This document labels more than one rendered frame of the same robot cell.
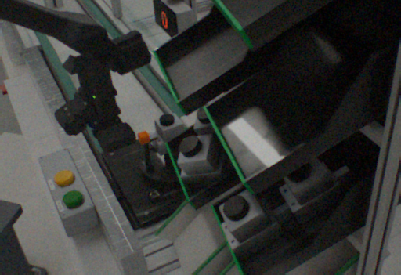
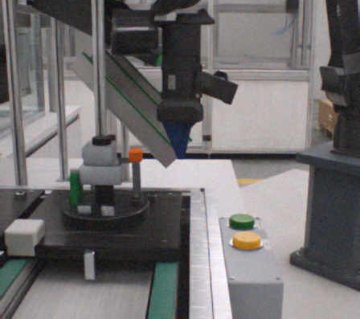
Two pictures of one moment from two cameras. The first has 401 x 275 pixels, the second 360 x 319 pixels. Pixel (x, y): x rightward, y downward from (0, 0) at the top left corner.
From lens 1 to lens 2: 1.58 m
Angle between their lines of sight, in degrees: 125
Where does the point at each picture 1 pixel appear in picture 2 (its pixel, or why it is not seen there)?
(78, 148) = (207, 281)
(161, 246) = not seen: hidden behind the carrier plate
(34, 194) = not seen: outside the picture
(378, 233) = not seen: hidden behind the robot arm
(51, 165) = (262, 263)
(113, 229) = (209, 200)
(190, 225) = (151, 149)
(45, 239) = (291, 291)
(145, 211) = (170, 194)
